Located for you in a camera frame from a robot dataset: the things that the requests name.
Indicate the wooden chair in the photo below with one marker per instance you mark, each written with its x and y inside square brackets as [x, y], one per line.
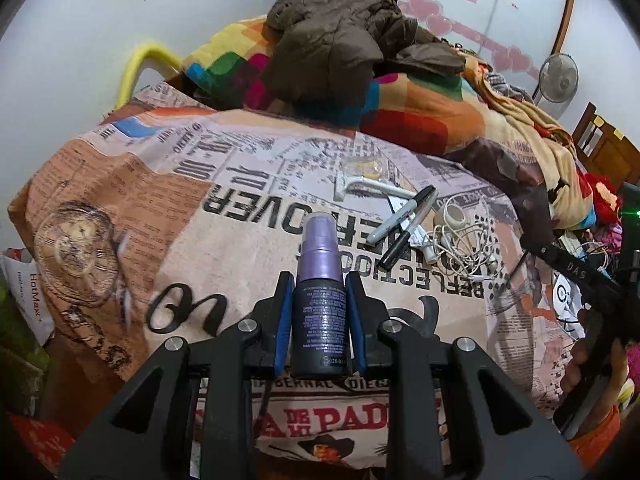
[607, 152]

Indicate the colourful checked blanket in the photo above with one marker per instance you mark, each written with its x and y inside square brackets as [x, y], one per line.
[425, 105]

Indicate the brown padded jacket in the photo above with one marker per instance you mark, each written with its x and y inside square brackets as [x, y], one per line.
[325, 45]

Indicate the orange patterned cloth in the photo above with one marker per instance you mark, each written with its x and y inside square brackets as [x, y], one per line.
[40, 440]

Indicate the green patterned cloth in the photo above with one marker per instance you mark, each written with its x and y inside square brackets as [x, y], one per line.
[20, 355]

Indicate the yellow bed frame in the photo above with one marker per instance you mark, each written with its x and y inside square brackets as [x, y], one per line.
[131, 67]

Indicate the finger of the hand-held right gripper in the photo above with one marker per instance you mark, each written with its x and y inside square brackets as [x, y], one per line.
[565, 265]

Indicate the white printed bag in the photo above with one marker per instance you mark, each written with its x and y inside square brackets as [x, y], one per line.
[567, 305]

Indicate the newspaper print blanket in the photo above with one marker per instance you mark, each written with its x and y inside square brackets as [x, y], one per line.
[200, 240]

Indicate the standing fan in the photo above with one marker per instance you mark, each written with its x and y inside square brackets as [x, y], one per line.
[560, 77]

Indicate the white disposable razor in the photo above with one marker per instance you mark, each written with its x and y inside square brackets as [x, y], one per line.
[370, 190]

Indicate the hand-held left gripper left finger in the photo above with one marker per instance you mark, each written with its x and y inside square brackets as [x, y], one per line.
[286, 320]

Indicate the yellow fleece blanket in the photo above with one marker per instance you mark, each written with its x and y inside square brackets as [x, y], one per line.
[525, 120]

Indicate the red fluffy cloth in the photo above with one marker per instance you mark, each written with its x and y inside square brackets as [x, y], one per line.
[600, 195]

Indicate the dark brown cloth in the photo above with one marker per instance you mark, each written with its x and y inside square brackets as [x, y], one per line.
[515, 175]

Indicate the person's right hand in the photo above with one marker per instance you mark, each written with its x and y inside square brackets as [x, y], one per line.
[585, 360]

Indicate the white plastic bag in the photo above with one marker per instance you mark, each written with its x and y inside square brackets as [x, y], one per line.
[30, 290]

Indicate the grey marker with black cap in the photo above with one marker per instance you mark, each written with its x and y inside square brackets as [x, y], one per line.
[395, 222]

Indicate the wardrobe with heart stickers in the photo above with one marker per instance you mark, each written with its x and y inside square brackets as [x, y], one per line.
[500, 5]

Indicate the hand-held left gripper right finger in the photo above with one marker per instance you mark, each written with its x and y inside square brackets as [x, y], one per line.
[356, 320]

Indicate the purple spray bottle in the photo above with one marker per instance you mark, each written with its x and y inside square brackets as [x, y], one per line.
[320, 320]

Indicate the grey checked cloth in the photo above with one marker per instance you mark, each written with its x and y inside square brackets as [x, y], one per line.
[505, 85]

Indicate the white tangled earphones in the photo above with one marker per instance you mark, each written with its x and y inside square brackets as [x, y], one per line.
[470, 255]

